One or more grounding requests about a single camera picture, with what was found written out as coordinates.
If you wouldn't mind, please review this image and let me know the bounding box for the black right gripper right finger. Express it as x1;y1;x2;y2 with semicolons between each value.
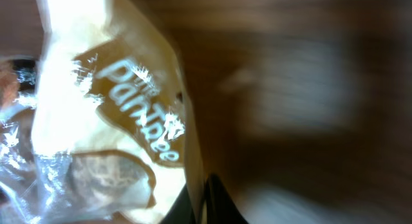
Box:
204;174;248;224

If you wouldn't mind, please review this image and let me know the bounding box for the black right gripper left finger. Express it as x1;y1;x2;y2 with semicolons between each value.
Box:
160;185;196;224

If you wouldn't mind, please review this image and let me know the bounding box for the beige brown snack bag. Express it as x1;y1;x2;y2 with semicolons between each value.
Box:
1;0;203;224

